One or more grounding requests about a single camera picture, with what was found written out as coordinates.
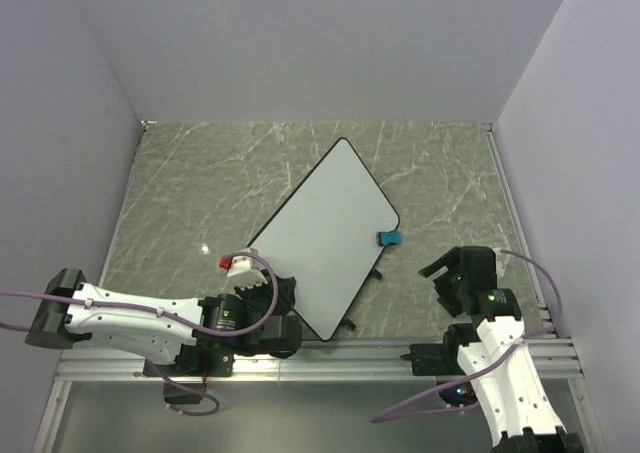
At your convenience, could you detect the white board black frame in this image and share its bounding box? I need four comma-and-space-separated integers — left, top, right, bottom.
248, 137, 400, 342

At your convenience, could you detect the blue bone-shaped eraser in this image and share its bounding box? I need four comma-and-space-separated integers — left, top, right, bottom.
376, 230, 402, 247

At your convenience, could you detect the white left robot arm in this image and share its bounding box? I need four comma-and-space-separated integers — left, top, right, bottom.
25, 268, 303, 375

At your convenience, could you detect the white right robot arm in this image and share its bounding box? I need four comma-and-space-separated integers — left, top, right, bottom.
419, 246, 584, 452

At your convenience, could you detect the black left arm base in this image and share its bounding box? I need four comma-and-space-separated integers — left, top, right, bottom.
158, 346, 234, 407

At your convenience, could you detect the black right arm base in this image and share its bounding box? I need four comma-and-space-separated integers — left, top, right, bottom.
400, 343, 463, 377

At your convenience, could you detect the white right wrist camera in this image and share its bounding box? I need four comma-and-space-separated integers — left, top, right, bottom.
493, 247, 509, 278

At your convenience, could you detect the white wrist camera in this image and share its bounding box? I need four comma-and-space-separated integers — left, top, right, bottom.
493, 247, 509, 278
219, 248, 266, 286

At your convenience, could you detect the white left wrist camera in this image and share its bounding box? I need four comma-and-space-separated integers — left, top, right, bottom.
219, 248, 266, 286

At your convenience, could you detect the aluminium rail right side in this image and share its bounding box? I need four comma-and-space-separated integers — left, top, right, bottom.
482, 123, 558, 339

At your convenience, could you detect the aluminium rail front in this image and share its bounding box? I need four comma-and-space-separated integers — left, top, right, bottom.
32, 336, 584, 453

